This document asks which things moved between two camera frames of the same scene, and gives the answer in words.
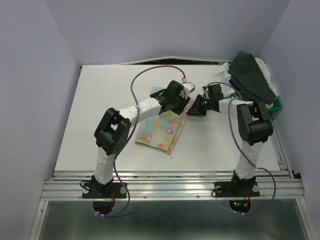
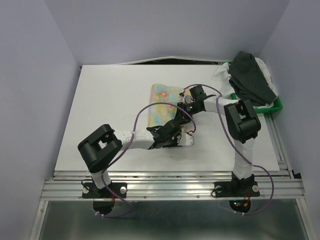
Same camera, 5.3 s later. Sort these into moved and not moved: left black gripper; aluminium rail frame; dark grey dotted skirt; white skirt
Moved: left black gripper
Not moved: white skirt; dark grey dotted skirt; aluminium rail frame
